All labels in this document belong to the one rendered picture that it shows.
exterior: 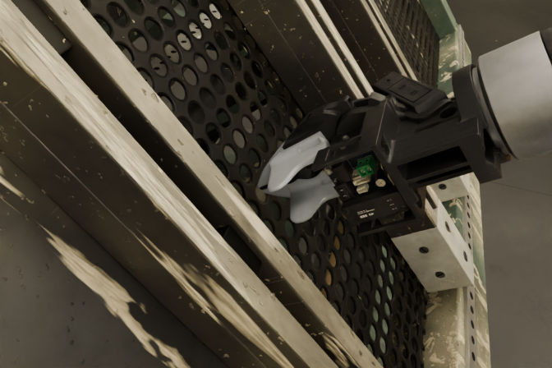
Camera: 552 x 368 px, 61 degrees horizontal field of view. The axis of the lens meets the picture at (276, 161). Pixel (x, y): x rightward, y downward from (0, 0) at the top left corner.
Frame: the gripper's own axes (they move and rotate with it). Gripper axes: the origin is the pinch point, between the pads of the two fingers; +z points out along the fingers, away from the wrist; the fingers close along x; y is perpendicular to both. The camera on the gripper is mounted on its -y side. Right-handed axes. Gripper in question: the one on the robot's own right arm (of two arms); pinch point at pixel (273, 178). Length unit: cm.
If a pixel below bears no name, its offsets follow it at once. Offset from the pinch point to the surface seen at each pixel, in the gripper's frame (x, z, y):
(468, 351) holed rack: 39.6, -2.5, -7.8
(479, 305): 45.7, -1.9, -20.2
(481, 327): 46.4, -1.9, -16.5
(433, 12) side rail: 28, 1, -113
